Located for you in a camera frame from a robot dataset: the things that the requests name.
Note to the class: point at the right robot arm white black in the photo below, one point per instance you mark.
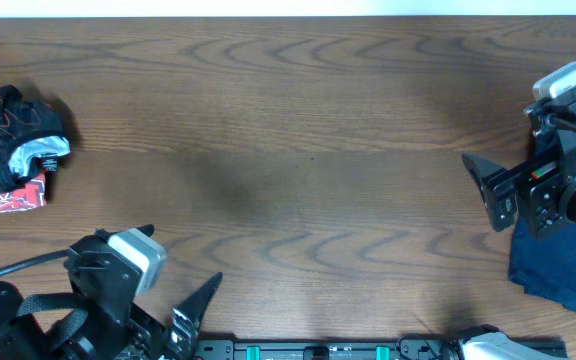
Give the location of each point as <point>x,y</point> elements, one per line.
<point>537,198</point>

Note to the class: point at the dark navy blue garment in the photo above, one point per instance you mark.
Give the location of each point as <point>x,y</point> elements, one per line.
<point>546,266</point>

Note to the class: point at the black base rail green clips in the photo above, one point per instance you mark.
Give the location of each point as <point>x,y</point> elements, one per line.
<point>405,348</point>

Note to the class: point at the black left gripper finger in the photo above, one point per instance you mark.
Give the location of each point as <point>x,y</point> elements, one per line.
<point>188,315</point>
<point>147,230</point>

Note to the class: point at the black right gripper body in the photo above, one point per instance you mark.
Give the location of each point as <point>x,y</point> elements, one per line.
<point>542,182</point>

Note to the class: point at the black cycling jersey orange lines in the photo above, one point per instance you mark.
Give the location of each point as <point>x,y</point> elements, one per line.
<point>32,139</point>

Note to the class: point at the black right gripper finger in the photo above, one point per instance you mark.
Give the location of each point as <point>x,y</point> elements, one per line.
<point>487,175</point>
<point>501,211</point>

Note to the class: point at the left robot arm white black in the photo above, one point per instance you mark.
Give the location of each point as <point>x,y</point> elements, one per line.
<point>31,327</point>

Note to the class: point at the red folded printed t-shirt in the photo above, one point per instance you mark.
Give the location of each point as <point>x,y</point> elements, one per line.
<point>31,196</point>

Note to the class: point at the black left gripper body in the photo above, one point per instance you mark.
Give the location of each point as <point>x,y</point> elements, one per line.
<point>160,329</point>

